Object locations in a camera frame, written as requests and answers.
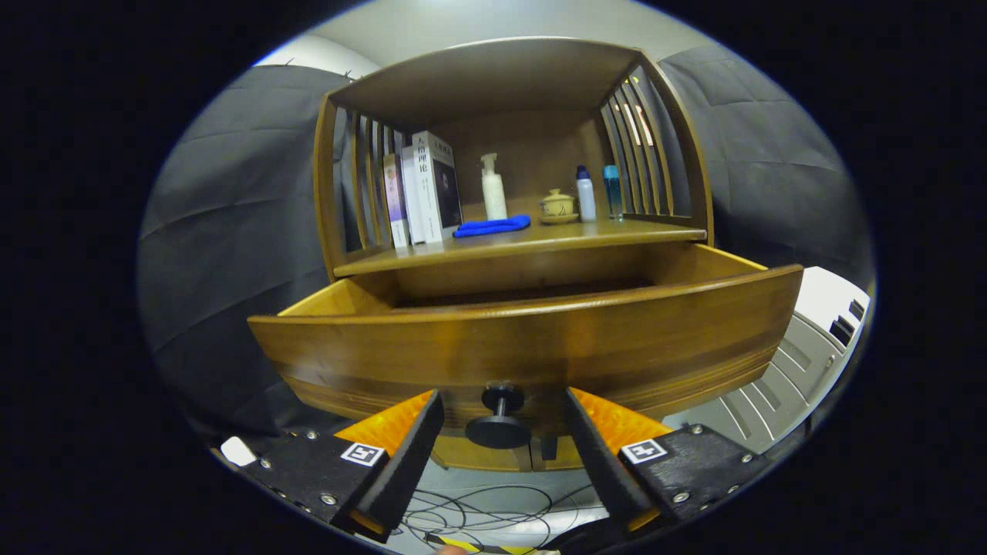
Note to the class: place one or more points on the white book with portrait cover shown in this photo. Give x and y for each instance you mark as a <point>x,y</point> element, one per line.
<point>443,185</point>

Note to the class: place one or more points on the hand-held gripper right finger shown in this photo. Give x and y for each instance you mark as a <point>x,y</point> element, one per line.
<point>605,470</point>

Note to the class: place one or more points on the wooden countertop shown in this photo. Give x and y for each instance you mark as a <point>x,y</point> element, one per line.
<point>555,235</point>

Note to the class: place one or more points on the purple spine book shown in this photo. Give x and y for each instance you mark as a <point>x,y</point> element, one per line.
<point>395,204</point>

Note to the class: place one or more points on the yellow lidded teacup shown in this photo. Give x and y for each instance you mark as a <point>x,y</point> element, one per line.
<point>557,206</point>

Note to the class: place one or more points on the white bottle with blue cap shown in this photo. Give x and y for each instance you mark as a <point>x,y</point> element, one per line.
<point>587,200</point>

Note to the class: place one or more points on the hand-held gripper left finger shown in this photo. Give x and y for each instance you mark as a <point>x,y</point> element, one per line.
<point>401,470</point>

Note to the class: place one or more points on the wooden drawer with black knob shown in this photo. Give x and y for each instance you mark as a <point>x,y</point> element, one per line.
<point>540,347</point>

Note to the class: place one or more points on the folded blue cloth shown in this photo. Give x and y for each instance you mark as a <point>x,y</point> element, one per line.
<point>490,227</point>

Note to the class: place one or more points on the wooden cabinet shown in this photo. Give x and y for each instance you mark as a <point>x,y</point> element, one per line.
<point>493,85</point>

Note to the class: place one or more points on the clear blue bottle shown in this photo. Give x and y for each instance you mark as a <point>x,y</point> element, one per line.
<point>613,196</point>

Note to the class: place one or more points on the thin white book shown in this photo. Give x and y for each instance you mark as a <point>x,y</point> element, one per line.
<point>413,200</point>

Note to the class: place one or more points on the white pump bottle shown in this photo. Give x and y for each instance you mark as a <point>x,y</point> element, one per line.
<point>493,196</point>

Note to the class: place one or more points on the white and grey unit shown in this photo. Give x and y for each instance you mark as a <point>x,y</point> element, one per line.
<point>817,339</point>

